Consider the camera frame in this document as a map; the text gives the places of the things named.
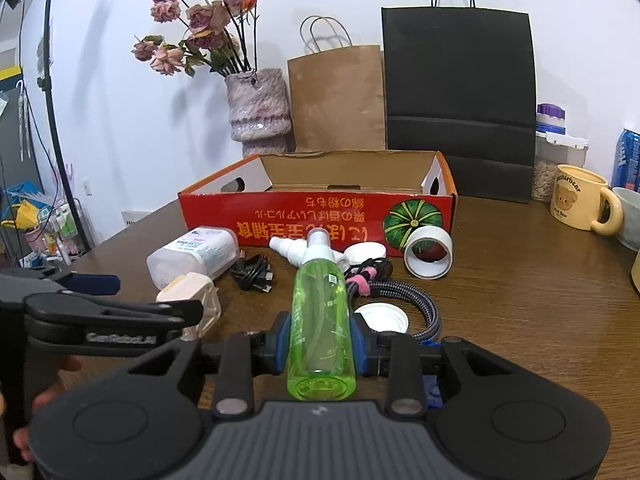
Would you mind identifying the braided grey cable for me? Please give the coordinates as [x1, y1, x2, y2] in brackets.
[344, 258, 444, 345]

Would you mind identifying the pink ceramic vase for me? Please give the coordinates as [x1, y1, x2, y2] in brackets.
[224, 68, 295, 157]

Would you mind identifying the grey ceramic cup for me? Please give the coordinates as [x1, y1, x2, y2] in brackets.
[613, 188, 640, 252]

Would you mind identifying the clear jar of nuts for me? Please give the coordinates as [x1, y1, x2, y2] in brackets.
[530, 131, 589, 203]

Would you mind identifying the white round charger puck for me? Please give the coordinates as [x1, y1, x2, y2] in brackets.
[356, 302, 409, 334]

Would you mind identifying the brown paper bag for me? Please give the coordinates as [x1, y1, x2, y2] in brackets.
[288, 14, 386, 152]

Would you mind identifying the cream power adapter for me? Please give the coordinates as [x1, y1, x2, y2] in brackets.
[156, 272, 222, 339]

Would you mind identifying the black paper bag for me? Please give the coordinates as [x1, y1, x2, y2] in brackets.
[381, 0, 536, 203]

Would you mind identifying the blue drink can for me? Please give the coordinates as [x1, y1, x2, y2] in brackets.
[612, 129, 640, 192]

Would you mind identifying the cream thermos jug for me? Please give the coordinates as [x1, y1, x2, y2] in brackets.
[630, 252, 640, 294]

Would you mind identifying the black tripod stand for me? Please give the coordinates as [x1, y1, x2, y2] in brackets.
[39, 0, 92, 256]

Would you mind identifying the yellow bear mug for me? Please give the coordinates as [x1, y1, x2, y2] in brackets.
[549, 164, 624, 236]

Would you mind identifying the person's left hand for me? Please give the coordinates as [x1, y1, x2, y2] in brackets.
[1, 348, 81, 466]

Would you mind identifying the dried pink rose bouquet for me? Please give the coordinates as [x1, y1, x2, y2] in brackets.
[131, 0, 259, 77]

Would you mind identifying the white tape roll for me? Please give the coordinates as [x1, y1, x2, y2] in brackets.
[404, 226, 454, 281]

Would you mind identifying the white spray bottle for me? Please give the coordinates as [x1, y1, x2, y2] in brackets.
[269, 236, 350, 271]

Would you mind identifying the blue bottle cap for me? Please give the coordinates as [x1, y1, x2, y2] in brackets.
[422, 363, 444, 410]

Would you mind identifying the red cardboard box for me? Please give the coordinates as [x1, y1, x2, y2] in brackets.
[178, 151, 458, 257]

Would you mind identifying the white round lid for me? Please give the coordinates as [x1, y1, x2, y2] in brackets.
[344, 242, 387, 266]

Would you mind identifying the purple lidded container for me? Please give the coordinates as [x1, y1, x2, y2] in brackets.
[536, 103, 566, 134]

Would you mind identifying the black usb cable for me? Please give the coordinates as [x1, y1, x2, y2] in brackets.
[229, 252, 277, 294]

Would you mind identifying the green spray bottle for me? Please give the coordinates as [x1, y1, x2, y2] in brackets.
[286, 228, 357, 402]

